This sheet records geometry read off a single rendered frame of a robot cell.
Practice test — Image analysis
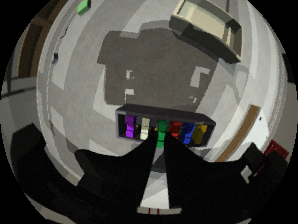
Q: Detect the white fuse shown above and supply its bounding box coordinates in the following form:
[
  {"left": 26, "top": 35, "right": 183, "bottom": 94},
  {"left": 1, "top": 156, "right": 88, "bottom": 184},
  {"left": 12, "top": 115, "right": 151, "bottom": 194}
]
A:
[{"left": 140, "top": 117, "right": 150, "bottom": 140}]

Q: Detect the red fuse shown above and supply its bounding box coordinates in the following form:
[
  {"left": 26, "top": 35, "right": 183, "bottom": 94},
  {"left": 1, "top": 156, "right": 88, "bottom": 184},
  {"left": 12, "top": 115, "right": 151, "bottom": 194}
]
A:
[{"left": 169, "top": 121, "right": 181, "bottom": 139}]

